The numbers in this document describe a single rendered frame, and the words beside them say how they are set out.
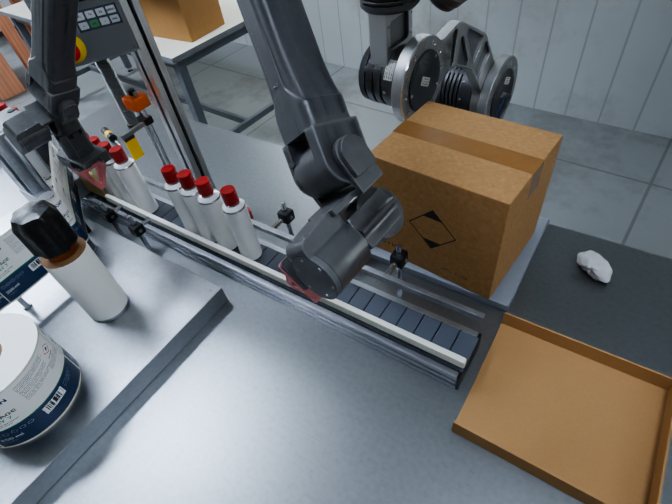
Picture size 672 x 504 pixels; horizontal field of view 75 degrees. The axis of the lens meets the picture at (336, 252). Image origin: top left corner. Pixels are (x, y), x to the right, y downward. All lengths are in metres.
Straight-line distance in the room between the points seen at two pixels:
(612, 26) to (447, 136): 2.19
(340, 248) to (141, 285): 0.78
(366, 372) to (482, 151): 0.49
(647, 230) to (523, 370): 1.74
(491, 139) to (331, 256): 0.59
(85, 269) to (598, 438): 1.00
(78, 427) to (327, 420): 0.46
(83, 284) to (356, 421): 0.61
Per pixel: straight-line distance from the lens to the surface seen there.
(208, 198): 1.01
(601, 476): 0.89
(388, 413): 0.87
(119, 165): 1.25
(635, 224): 2.59
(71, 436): 1.00
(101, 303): 1.07
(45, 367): 0.97
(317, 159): 0.43
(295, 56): 0.47
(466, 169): 0.86
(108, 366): 1.04
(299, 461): 0.86
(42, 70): 0.96
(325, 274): 0.41
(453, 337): 0.89
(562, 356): 0.97
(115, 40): 1.14
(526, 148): 0.93
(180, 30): 2.76
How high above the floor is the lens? 1.63
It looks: 47 degrees down
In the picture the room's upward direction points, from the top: 10 degrees counter-clockwise
